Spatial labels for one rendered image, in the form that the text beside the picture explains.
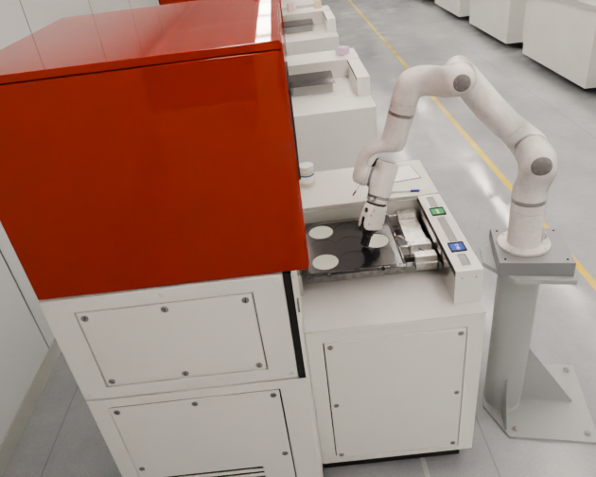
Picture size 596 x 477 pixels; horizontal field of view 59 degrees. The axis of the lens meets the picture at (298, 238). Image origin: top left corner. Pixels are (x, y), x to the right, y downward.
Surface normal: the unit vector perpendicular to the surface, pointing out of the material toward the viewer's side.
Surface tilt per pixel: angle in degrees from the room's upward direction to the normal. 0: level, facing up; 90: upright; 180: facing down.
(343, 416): 90
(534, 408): 0
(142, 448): 90
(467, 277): 90
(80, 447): 0
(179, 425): 90
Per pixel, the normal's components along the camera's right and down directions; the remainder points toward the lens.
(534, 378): -0.17, 0.55
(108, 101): 0.04, 0.53
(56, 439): -0.11, -0.84
